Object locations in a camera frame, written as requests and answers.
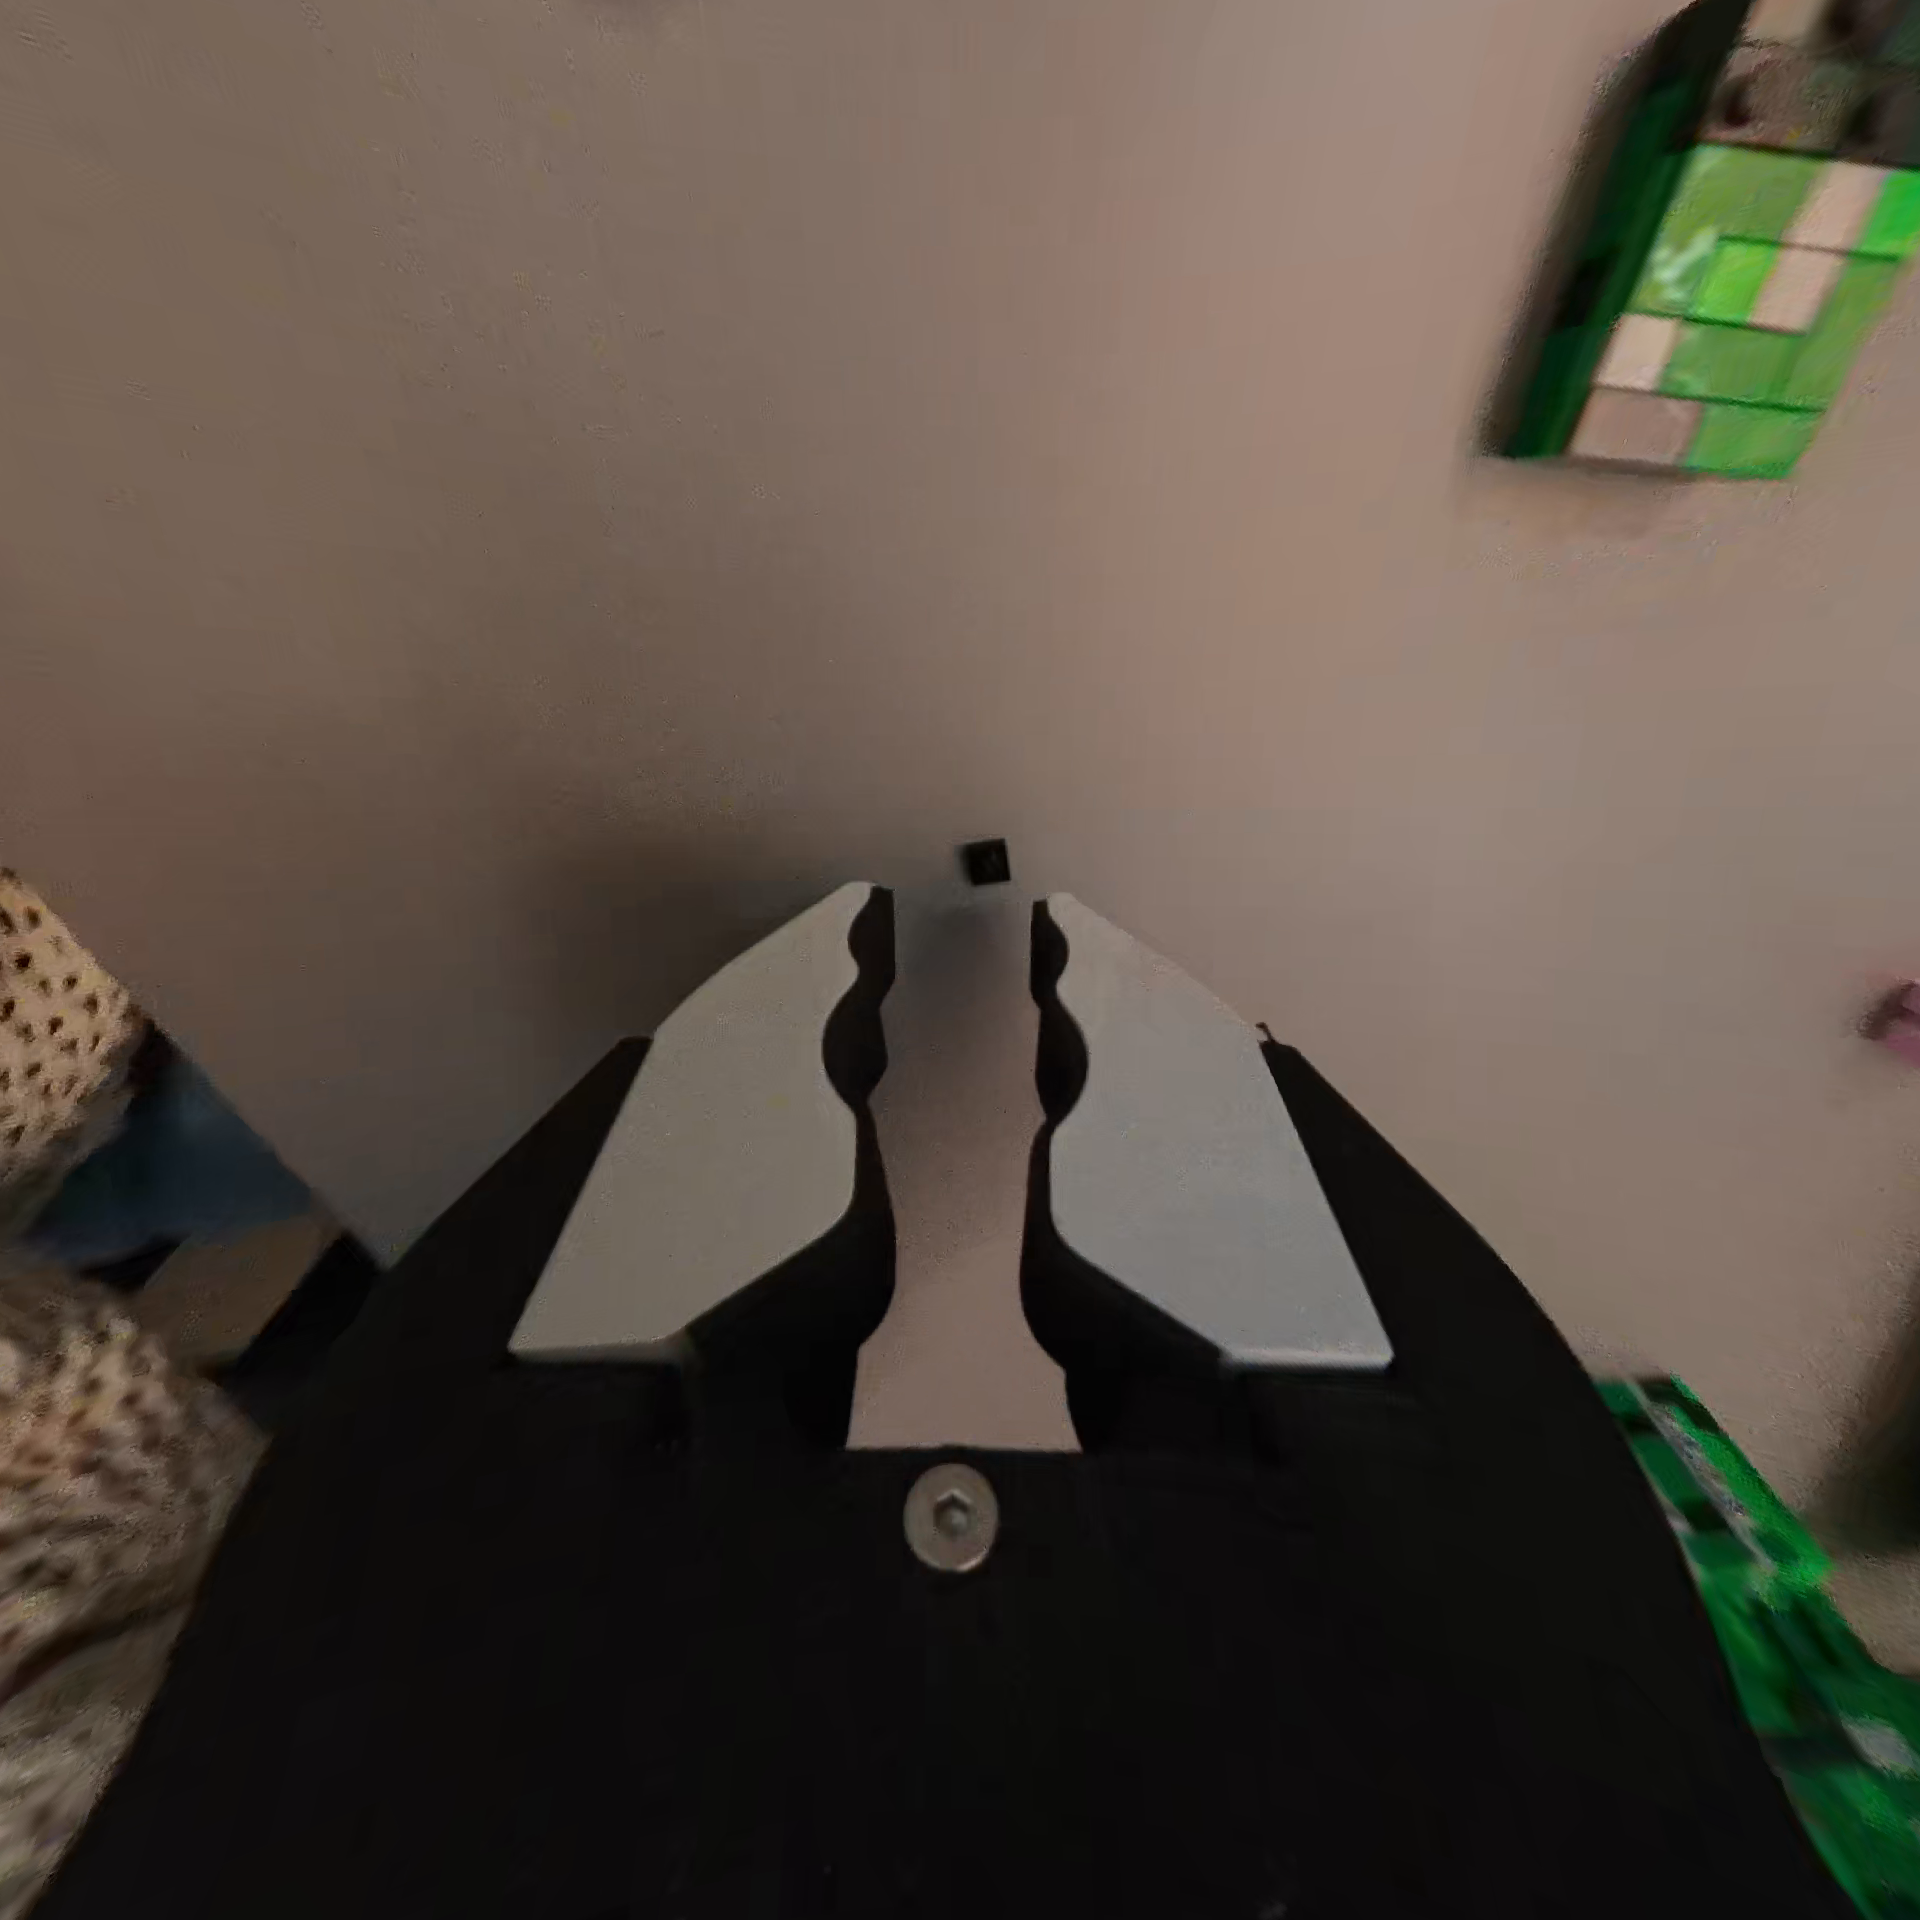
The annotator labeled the green pixel lego cube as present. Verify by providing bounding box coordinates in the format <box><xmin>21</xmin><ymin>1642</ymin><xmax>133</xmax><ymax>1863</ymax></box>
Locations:
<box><xmin>1487</xmin><ymin>0</ymin><xmax>1920</xmax><ymax>484</ymax></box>

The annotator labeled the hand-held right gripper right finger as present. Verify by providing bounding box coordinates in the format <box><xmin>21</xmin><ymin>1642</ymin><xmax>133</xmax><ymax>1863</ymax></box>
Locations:
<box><xmin>1024</xmin><ymin>890</ymin><xmax>1400</xmax><ymax>1378</ymax></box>

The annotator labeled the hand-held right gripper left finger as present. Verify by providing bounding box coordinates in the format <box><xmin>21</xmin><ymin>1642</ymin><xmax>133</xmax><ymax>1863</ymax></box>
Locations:
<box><xmin>511</xmin><ymin>881</ymin><xmax>899</xmax><ymax>1369</ymax></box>

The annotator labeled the blue cloth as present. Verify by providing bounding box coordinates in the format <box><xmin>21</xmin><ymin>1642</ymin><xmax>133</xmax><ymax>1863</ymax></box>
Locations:
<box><xmin>32</xmin><ymin>1032</ymin><xmax>319</xmax><ymax>1280</ymax></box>

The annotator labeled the cream knit sweater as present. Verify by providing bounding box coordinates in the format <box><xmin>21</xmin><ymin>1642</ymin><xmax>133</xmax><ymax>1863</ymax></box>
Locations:
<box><xmin>0</xmin><ymin>868</ymin><xmax>279</xmax><ymax>1808</ymax></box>

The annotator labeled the green lego creeper figure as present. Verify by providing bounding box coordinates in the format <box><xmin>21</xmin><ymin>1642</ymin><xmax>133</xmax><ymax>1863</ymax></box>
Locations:
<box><xmin>1589</xmin><ymin>1372</ymin><xmax>1920</xmax><ymax>1868</ymax></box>

